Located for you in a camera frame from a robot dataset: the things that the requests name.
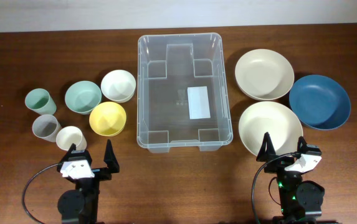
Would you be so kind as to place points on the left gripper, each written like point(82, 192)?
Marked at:
point(111, 162)

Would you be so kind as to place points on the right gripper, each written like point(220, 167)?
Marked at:
point(270, 153)

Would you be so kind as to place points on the cream plate bottom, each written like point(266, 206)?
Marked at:
point(280, 122)

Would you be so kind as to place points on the cream cup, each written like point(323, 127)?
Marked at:
point(71, 135)

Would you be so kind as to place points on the blue plate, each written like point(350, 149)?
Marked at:
point(320, 102)

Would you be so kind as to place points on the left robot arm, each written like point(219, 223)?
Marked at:
point(80, 205)

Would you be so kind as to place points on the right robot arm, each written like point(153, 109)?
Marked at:
point(300, 200)

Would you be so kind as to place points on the yellow small bowl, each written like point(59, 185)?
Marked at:
point(108, 119)

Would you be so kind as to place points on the grey cup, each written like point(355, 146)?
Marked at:
point(46, 127)

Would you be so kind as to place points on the mint green small bowl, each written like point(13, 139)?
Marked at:
point(83, 96)

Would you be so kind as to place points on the white small bowl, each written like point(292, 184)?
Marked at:
point(118, 86)

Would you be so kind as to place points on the mint green cup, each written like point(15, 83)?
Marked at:
point(40, 101)

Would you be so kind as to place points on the white label in bin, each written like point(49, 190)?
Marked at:
point(198, 101)

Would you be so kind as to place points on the clear plastic storage bin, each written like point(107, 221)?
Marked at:
point(167, 65)

